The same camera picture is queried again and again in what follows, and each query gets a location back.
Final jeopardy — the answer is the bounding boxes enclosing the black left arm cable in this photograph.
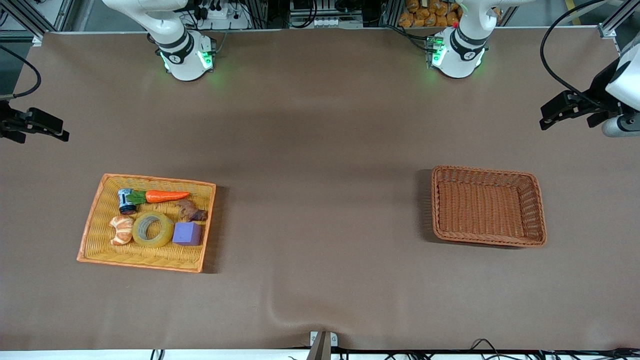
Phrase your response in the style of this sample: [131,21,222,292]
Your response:
[540,0,608,110]

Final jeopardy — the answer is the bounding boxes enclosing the brown wicker basket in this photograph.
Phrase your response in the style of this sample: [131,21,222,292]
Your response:
[431,165,547,249]

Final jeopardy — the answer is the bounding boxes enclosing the brown table mat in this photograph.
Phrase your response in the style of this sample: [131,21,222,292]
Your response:
[0,27,640,351]

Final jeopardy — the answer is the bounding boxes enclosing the small blue white can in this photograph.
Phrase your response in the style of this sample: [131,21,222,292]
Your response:
[117,188,138,216]

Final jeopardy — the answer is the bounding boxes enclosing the toy croissant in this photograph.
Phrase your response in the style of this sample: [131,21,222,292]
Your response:
[109,215,135,247]

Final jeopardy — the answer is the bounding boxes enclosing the white empty power strip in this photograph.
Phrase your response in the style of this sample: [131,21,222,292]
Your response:
[311,17,365,29]

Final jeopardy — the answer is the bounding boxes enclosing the white power strip with plugs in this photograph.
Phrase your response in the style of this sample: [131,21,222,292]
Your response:
[199,4,251,30]

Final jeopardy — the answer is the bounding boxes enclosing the purple cube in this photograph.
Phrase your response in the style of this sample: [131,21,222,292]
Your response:
[172,221,203,247]

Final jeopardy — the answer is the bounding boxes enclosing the brown toy figure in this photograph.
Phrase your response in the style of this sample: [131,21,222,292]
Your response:
[175,199,208,222]

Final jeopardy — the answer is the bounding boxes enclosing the orange toy carrot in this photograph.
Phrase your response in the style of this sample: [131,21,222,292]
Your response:
[127,190,191,205]

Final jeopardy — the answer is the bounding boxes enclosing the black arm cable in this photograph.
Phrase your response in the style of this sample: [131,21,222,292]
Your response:
[540,0,608,110]
[0,45,42,100]

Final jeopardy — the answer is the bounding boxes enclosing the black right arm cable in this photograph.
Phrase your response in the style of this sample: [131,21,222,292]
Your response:
[0,45,42,100]

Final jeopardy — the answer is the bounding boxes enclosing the yellow tape roll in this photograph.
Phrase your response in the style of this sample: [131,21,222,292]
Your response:
[131,210,175,249]

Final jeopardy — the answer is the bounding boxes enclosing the aluminium frame post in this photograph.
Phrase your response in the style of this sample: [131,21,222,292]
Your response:
[597,0,640,40]
[0,0,76,47]

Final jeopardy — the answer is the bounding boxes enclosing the metal table edge bracket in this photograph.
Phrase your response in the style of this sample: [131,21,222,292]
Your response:
[310,331,338,360]

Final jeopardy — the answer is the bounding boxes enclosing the bag of orange items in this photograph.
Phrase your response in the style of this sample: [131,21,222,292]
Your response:
[398,0,503,28]

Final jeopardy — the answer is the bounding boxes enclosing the yellow wicker tray orange rim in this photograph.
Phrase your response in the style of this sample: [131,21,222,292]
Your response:
[76,173,217,274]

